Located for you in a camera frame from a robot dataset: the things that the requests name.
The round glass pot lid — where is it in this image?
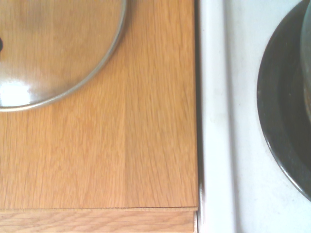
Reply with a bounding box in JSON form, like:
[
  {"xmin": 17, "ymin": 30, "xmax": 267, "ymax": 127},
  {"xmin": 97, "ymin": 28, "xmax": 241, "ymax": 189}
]
[{"xmin": 0, "ymin": 0, "xmax": 128, "ymax": 113}]

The grey metal pot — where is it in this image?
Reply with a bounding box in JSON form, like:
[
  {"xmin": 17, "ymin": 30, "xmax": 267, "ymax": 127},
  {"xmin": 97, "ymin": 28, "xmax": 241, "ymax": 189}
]
[{"xmin": 299, "ymin": 0, "xmax": 311, "ymax": 117}]

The white electric stove top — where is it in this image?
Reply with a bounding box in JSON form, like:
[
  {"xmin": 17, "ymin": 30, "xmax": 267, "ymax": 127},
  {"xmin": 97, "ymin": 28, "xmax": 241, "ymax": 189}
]
[{"xmin": 195, "ymin": 0, "xmax": 311, "ymax": 233}]

